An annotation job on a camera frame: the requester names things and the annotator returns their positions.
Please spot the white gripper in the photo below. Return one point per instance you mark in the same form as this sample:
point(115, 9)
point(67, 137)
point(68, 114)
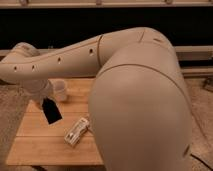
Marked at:
point(38, 90)

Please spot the black eraser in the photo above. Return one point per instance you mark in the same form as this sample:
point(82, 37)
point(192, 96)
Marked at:
point(51, 111)

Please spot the white ceramic cup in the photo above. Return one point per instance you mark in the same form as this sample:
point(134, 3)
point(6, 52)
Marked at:
point(59, 90)

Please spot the wooden table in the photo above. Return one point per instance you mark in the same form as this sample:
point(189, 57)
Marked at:
point(38, 143)

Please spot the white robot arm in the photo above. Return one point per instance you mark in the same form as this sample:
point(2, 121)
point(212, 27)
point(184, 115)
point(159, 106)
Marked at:
point(139, 107)

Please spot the grey metal rail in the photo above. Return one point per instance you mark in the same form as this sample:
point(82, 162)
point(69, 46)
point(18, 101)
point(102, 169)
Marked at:
point(194, 53)

